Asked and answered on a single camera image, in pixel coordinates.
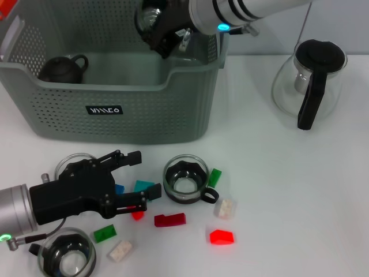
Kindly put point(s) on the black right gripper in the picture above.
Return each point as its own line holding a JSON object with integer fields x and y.
{"x": 176, "y": 23}

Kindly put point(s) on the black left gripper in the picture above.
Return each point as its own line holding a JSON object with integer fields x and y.
{"x": 72, "y": 193}

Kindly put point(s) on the green building block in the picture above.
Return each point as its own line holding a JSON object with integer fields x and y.
{"x": 214, "y": 177}
{"x": 105, "y": 233}

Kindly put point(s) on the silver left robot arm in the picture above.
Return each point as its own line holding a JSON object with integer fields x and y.
{"x": 14, "y": 210}

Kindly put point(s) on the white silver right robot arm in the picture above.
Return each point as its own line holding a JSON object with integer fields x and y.
{"x": 230, "y": 11}

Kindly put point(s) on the teal building block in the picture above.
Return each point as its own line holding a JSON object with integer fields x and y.
{"x": 141, "y": 185}

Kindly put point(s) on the blue building block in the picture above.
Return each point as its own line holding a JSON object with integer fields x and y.
{"x": 119, "y": 189}

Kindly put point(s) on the dark red building block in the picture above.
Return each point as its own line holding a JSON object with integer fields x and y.
{"x": 170, "y": 220}

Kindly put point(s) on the grey-green perforated storage bin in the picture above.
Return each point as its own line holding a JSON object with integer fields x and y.
{"x": 144, "y": 115}

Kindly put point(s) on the translucent white building block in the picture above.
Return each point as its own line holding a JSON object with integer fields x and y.
{"x": 225, "y": 208}
{"x": 121, "y": 250}

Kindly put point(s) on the bright red sloped block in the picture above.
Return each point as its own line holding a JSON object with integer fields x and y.
{"x": 222, "y": 237}

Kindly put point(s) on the black clay teapot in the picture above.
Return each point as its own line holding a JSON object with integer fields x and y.
{"x": 60, "y": 72}

